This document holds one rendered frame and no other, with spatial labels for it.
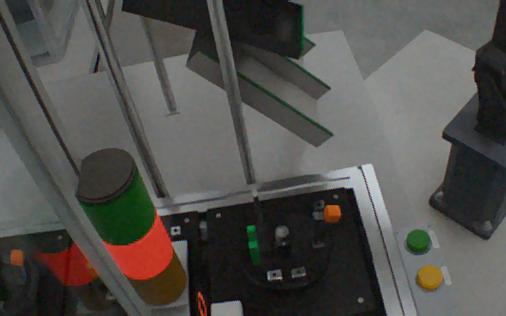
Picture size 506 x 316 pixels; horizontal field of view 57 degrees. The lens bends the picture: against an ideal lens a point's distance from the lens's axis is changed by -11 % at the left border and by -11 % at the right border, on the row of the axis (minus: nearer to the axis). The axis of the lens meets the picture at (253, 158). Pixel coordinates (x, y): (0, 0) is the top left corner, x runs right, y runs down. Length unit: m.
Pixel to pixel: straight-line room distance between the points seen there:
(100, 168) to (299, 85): 0.67
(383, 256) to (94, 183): 0.56
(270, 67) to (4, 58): 0.73
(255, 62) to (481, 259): 0.55
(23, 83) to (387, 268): 0.65
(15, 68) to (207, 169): 0.83
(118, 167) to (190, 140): 0.82
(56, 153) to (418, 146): 0.89
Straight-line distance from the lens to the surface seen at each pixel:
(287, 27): 0.85
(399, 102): 1.21
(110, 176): 0.35
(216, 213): 0.88
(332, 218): 0.73
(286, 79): 0.98
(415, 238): 0.83
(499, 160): 0.85
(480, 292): 0.93
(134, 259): 0.40
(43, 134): 0.32
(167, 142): 1.18
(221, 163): 1.10
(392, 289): 0.80
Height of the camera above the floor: 1.66
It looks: 47 degrees down
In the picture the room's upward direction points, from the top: 11 degrees counter-clockwise
